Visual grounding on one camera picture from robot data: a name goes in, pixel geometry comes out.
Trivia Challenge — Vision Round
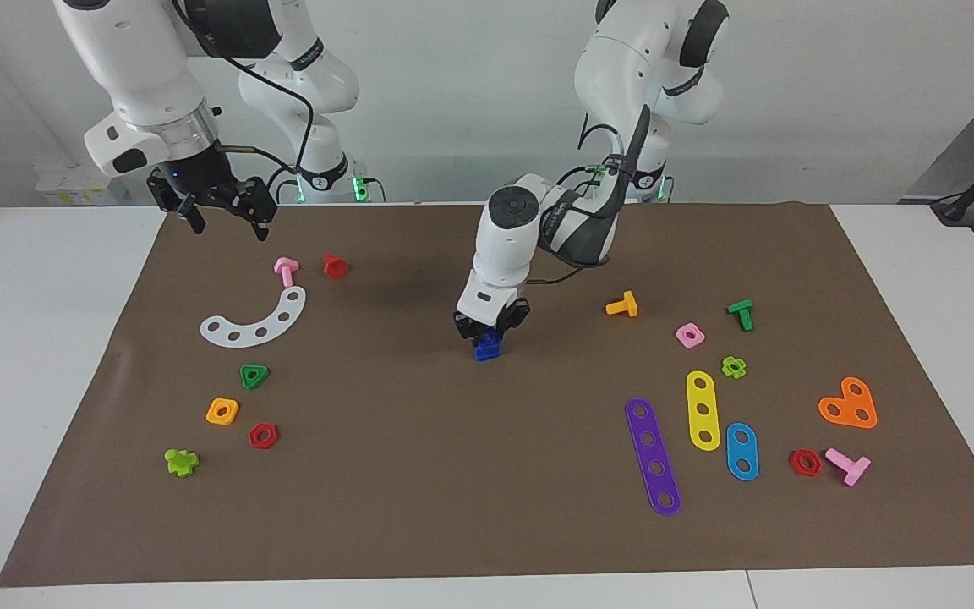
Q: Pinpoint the white cardboard box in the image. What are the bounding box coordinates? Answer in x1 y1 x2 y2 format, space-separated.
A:
35 163 129 206

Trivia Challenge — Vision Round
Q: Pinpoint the blue two-hole strip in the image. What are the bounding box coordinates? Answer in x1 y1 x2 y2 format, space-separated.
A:
725 423 760 482

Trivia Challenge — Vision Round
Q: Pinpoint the orange heart-shaped plate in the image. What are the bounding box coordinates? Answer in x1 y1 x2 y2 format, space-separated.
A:
818 377 878 430

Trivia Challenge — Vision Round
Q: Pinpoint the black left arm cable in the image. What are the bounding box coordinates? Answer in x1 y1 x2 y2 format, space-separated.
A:
528 118 627 288

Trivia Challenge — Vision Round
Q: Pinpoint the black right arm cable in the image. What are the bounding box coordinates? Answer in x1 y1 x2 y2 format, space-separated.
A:
178 0 319 180

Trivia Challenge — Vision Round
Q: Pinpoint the black left base cable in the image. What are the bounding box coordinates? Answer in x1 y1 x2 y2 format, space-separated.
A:
556 163 615 191

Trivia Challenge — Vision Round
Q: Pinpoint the white curved hole strip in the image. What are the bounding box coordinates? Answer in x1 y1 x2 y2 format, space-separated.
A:
200 285 308 348

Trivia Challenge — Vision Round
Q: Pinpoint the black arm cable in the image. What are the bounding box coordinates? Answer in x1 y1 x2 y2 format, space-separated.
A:
528 118 627 288
178 0 319 180

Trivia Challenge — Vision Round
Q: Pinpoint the black base cable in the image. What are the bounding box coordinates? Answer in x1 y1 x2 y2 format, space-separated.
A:
271 165 304 204
556 163 615 191

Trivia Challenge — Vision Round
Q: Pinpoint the yellow three-hole strip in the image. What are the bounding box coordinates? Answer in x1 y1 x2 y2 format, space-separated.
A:
686 370 722 452

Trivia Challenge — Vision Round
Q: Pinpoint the brown table mat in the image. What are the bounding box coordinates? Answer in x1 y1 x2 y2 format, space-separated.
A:
0 201 974 589

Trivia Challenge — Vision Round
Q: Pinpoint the purple four-hole strip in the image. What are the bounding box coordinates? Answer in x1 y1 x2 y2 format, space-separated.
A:
625 398 682 517

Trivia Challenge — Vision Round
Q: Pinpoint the black right base cable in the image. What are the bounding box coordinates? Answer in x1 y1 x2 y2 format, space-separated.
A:
271 165 304 204

